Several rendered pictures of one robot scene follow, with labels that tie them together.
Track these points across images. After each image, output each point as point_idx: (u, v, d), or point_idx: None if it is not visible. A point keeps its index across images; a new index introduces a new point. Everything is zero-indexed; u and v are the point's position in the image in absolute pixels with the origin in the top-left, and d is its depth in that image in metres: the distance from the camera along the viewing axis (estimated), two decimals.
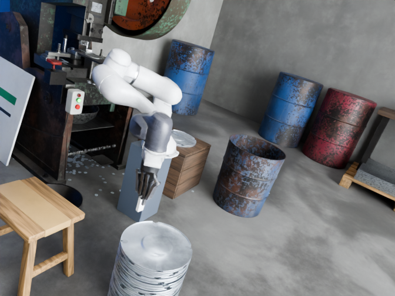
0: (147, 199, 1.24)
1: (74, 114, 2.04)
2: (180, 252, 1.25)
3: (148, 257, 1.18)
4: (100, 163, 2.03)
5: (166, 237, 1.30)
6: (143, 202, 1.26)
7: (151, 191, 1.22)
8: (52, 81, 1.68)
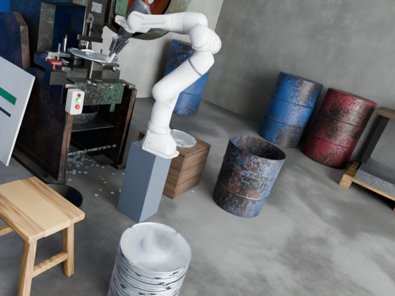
0: (109, 49, 1.85)
1: (74, 114, 2.04)
2: (77, 53, 1.92)
3: (90, 53, 2.04)
4: (100, 163, 2.03)
5: (93, 56, 1.93)
6: (109, 53, 1.88)
7: (111, 43, 1.82)
8: (52, 81, 1.68)
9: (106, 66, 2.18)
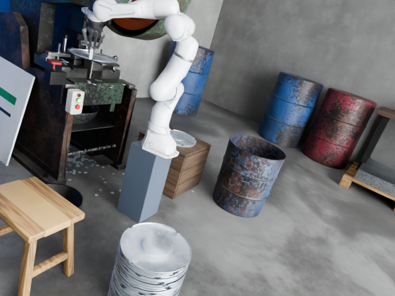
0: (85, 43, 1.80)
1: (74, 114, 2.04)
2: (108, 60, 1.98)
3: (86, 56, 1.90)
4: (100, 163, 2.03)
5: (100, 56, 2.03)
6: (88, 49, 1.82)
7: None
8: (52, 81, 1.68)
9: (106, 66, 2.18)
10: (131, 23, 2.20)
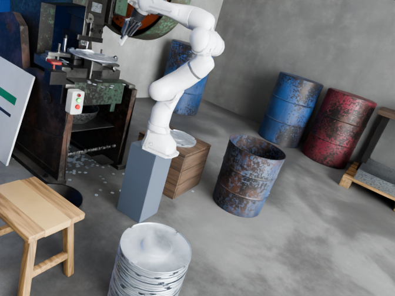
0: (120, 31, 1.82)
1: (74, 114, 2.04)
2: (84, 51, 2.03)
3: (105, 57, 2.04)
4: (100, 163, 2.03)
5: (84, 53, 1.95)
6: (121, 35, 1.85)
7: (123, 24, 1.79)
8: (52, 81, 1.68)
9: (106, 66, 2.18)
10: None
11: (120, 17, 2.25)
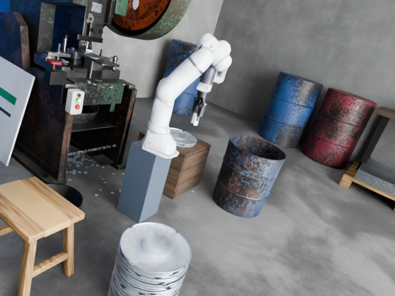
0: (199, 115, 2.05)
1: (74, 114, 2.04)
2: (185, 134, 2.38)
3: (186, 140, 2.25)
4: (100, 163, 2.03)
5: (174, 132, 2.33)
6: (197, 118, 2.07)
7: (201, 109, 2.03)
8: (52, 81, 1.68)
9: (106, 66, 2.18)
10: None
11: (157, 7, 2.05)
